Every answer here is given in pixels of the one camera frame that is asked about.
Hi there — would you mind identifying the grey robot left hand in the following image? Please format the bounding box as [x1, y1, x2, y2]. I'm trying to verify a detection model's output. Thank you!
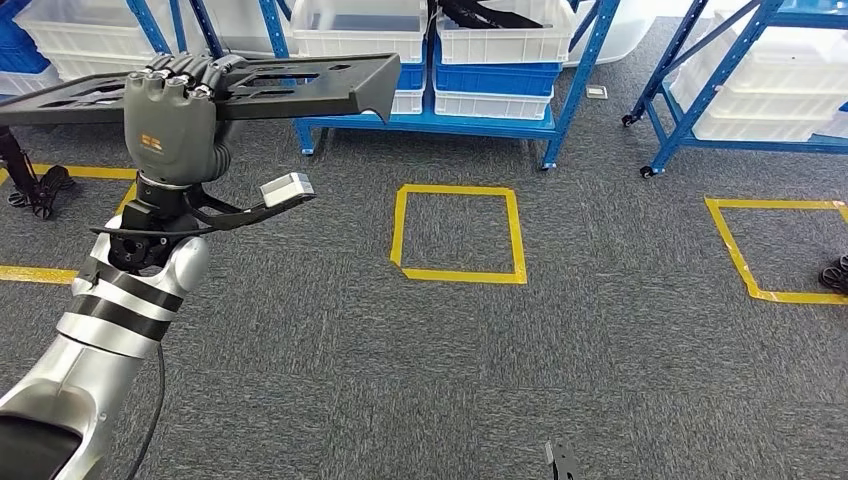
[122, 51, 250, 188]

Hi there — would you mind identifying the black plastic plate part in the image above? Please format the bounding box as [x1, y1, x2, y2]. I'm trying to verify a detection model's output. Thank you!
[0, 52, 403, 127]

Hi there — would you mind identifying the blue metal shelf rack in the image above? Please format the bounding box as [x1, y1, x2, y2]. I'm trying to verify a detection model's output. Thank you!
[0, 0, 227, 101]
[254, 0, 624, 174]
[621, 0, 848, 180]

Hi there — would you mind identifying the black humanoid robot leg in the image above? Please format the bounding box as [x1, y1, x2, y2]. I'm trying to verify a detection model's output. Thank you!
[0, 125, 75, 221]

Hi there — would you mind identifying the yellow floor tape square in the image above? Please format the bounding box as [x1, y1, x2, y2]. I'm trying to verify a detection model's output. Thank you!
[704, 196, 848, 306]
[0, 163, 139, 285]
[389, 184, 529, 286]

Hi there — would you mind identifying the white car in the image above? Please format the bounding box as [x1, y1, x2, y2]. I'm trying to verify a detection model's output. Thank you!
[566, 0, 664, 68]

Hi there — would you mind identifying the black robot right foot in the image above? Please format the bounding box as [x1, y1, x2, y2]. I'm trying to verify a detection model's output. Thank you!
[544, 440, 584, 480]

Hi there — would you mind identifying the black humanoid robot foot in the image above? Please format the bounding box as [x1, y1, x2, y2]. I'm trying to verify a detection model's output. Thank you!
[818, 253, 848, 295]

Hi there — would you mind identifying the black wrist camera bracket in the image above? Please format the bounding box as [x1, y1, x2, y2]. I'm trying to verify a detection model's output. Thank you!
[188, 185, 313, 233]

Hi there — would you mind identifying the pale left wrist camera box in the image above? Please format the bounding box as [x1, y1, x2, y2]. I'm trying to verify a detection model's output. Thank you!
[259, 172, 317, 210]

